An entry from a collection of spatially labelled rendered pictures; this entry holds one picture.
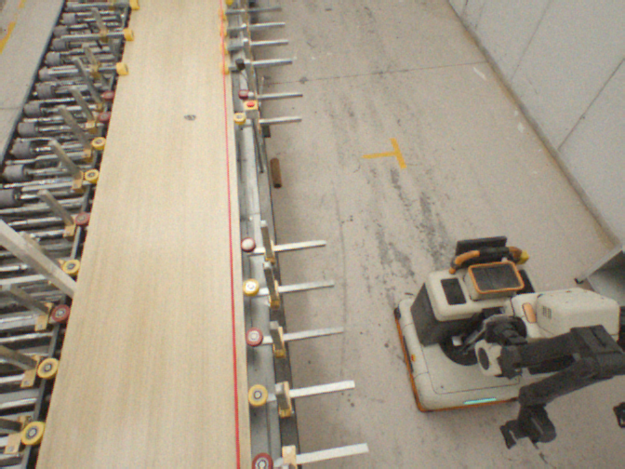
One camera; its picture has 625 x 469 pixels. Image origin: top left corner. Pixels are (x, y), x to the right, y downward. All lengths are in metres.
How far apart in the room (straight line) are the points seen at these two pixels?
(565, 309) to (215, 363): 1.36
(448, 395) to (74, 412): 1.84
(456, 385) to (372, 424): 0.56
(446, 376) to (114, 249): 1.97
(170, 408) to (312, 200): 2.08
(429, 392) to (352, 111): 2.79
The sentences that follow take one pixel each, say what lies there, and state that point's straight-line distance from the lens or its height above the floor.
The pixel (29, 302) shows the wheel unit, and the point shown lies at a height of 1.00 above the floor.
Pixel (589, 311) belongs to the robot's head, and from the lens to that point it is 1.60.
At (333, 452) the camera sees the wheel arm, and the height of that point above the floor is 0.85.
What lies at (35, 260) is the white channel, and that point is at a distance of 1.99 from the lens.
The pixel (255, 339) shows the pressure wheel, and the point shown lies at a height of 0.90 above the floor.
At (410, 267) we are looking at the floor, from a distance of 3.05.
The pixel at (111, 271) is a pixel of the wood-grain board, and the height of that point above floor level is 0.90.
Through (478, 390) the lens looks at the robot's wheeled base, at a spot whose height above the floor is 0.28.
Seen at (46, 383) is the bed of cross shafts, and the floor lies 0.83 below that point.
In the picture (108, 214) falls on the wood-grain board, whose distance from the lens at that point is 2.41.
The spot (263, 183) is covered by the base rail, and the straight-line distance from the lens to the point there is 2.54.
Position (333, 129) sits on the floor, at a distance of 3.94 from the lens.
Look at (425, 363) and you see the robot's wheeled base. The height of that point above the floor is 0.28.
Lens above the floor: 2.61
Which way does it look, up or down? 57 degrees down
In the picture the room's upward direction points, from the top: 1 degrees counter-clockwise
